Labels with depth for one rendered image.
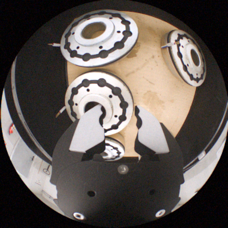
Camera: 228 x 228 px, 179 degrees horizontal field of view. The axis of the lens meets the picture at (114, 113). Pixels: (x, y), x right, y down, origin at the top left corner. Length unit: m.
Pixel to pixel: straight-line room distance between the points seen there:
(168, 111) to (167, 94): 0.04
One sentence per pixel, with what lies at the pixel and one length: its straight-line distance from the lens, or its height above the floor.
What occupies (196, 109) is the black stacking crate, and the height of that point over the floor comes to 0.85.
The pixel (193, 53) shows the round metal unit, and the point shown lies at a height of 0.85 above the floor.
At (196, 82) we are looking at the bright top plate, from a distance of 0.15.
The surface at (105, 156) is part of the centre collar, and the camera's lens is 0.20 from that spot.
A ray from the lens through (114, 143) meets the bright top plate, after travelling 0.16.
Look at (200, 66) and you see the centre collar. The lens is 0.16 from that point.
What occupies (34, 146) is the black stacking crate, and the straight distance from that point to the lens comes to 0.44.
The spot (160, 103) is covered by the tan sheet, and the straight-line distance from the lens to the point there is 0.15.
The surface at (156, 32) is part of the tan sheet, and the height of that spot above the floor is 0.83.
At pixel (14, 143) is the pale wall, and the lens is 3.06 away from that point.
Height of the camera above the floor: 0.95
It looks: 57 degrees down
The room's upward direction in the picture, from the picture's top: 173 degrees counter-clockwise
